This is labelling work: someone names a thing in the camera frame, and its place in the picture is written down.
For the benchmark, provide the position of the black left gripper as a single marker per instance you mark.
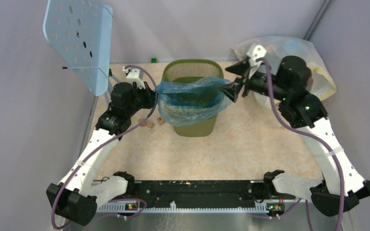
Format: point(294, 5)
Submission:
point(151, 96)

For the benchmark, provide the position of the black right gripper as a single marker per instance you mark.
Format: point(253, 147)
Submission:
point(231, 91)

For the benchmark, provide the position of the blue plastic trash bag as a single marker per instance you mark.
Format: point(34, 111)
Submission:
point(184, 104)

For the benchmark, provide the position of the green ribbed trash bin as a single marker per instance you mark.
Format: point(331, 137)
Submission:
point(189, 71)

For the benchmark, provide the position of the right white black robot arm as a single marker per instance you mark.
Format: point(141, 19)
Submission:
point(341, 187)

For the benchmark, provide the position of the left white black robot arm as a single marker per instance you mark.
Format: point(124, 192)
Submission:
point(74, 198)

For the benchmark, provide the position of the ridged wooden block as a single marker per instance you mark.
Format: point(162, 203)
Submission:
point(141, 122)

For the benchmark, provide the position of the plain wooden block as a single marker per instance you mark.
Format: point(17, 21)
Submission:
point(149, 124)

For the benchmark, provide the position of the large translucent yellow bag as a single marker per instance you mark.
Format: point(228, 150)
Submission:
point(322, 85)

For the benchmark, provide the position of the light blue perforated stand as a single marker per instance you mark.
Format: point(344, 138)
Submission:
point(81, 32)

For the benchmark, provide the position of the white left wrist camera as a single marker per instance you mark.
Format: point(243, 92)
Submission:
point(135, 75)

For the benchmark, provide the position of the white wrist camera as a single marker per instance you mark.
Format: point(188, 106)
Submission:
point(135, 75)
point(255, 54)

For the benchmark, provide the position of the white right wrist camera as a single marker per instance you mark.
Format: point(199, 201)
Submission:
point(255, 54)

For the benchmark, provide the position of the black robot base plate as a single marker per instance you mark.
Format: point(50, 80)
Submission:
point(205, 194)

